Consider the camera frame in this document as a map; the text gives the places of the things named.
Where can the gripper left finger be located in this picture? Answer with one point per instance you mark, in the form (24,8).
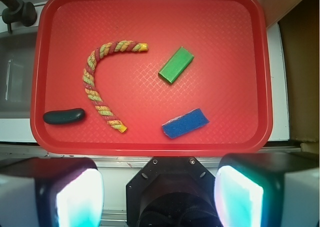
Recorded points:
(50,192)

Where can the brown cardboard box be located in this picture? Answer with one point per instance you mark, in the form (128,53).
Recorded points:
(300,39)

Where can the dark green plastic pickle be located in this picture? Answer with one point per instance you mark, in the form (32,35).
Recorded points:
(62,117)

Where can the blue sponge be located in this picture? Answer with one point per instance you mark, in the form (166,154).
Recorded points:
(185,124)

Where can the green rectangular block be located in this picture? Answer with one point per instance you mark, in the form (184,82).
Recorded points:
(174,67)

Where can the grey toy faucet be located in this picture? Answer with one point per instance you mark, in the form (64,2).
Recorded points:
(18,11)

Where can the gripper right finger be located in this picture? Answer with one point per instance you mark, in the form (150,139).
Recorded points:
(276,189)

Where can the red plastic tray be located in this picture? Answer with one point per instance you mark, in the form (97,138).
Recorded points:
(104,56)

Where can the grey toy sink basin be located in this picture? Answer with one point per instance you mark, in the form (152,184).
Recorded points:
(17,53)

